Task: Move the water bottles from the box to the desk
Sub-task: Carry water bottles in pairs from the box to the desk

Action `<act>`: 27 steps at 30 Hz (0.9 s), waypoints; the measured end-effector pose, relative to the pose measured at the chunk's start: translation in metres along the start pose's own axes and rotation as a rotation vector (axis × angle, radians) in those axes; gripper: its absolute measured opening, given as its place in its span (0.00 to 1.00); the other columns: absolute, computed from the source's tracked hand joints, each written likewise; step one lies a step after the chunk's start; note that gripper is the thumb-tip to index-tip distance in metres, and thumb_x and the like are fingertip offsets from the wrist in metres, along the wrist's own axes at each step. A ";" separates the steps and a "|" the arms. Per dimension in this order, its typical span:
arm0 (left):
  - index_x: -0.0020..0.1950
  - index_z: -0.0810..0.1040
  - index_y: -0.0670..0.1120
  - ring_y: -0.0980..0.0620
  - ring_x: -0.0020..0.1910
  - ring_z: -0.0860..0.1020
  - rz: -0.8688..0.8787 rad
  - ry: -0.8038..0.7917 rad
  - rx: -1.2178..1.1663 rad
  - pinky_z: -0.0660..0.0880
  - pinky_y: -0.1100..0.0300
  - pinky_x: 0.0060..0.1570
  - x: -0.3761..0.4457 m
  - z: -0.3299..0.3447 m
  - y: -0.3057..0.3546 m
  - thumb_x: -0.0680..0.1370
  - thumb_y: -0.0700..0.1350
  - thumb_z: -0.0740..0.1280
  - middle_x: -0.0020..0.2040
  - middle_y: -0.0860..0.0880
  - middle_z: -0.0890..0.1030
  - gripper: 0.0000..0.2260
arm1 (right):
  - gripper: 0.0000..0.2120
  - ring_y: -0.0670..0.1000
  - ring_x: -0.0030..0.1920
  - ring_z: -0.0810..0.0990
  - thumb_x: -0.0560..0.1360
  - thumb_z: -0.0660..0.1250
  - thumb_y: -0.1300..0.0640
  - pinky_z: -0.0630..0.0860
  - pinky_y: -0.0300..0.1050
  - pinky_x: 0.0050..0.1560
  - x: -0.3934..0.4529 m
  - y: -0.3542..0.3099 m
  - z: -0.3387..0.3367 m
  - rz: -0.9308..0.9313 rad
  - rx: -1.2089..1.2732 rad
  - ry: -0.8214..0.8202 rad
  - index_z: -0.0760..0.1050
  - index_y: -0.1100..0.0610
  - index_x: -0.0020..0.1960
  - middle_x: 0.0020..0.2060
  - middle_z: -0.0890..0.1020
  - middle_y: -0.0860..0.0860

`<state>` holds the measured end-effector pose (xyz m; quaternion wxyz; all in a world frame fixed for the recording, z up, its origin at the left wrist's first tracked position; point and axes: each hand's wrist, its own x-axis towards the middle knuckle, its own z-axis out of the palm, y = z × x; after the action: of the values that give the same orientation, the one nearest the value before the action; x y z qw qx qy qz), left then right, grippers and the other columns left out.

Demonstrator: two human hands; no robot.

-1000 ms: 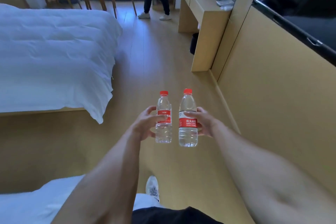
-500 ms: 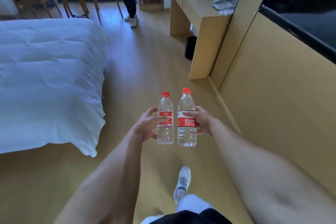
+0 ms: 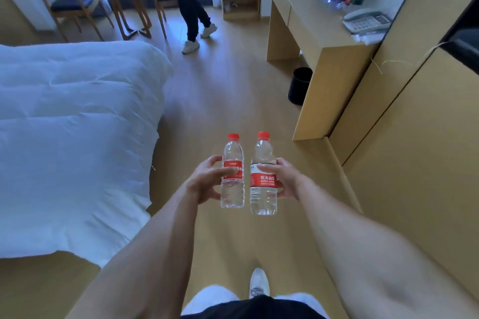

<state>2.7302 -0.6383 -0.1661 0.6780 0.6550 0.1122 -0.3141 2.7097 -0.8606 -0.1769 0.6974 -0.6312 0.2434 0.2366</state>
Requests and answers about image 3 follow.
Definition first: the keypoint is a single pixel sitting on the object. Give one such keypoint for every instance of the white slippers pair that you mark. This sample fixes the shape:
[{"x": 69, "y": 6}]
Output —
[{"x": 229, "y": 5}]

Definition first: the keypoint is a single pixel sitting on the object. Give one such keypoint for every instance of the black t-shirt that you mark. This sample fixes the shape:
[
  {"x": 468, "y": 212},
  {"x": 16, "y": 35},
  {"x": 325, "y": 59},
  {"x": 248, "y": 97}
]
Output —
[{"x": 254, "y": 309}]

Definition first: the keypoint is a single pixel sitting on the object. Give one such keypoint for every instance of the black television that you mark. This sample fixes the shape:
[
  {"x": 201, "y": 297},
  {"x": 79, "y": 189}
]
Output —
[{"x": 464, "y": 42}]

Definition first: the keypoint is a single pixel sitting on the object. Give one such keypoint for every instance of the person's left forearm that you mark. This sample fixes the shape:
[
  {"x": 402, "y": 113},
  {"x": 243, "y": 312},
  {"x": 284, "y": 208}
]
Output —
[{"x": 142, "y": 259}]

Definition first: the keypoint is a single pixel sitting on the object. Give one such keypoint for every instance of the black bin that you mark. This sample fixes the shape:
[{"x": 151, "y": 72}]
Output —
[{"x": 299, "y": 85}]

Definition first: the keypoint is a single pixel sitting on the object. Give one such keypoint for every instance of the light denim shorts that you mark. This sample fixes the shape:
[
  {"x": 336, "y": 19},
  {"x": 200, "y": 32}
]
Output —
[{"x": 209, "y": 298}]

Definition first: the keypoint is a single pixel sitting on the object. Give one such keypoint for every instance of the white bed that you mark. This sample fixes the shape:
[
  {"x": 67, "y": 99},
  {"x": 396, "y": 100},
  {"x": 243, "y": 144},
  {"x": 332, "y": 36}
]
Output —
[{"x": 75, "y": 143}]

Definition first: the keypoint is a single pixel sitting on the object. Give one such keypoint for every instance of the grey desk telephone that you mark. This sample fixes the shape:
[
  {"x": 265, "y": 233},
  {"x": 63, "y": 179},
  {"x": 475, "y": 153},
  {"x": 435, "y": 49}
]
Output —
[{"x": 365, "y": 19}]

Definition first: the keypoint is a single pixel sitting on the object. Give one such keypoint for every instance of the person's left hand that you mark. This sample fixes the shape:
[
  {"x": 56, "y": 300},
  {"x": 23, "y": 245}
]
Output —
[{"x": 204, "y": 180}]

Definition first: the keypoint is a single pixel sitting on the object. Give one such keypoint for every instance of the person's white right shoe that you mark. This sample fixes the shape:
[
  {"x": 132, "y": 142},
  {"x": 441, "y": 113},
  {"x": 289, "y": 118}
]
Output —
[{"x": 259, "y": 281}]

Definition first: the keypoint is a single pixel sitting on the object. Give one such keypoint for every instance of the person's right forearm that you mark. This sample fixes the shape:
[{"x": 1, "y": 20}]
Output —
[{"x": 389, "y": 255}]

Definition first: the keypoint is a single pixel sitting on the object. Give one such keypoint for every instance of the person's right hand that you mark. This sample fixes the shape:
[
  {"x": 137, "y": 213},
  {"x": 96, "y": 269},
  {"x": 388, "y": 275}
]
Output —
[{"x": 288, "y": 176}]

